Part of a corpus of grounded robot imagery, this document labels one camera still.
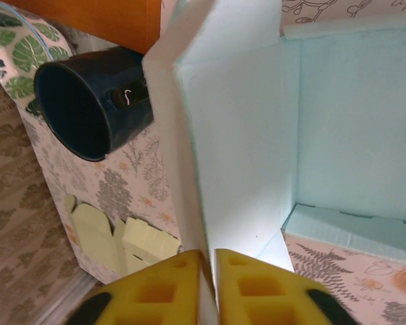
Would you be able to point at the aluminium frame post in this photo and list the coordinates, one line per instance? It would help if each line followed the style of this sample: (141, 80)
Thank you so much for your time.
(64, 301)

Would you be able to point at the floral tablecloth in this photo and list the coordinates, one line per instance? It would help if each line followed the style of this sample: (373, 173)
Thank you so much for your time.
(88, 183)

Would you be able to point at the dark blue mug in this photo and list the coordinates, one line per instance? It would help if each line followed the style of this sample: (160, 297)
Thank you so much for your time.
(122, 111)

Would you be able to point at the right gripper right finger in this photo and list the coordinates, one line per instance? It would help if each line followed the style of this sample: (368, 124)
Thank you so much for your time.
(264, 298)

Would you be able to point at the light blue paper box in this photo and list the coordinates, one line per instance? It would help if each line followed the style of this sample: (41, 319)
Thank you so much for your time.
(243, 135)

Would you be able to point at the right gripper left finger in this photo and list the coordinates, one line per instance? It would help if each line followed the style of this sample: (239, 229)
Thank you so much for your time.
(155, 298)

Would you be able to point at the leaf pattern bowl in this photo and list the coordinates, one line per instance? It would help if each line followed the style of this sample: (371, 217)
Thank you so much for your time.
(23, 57)

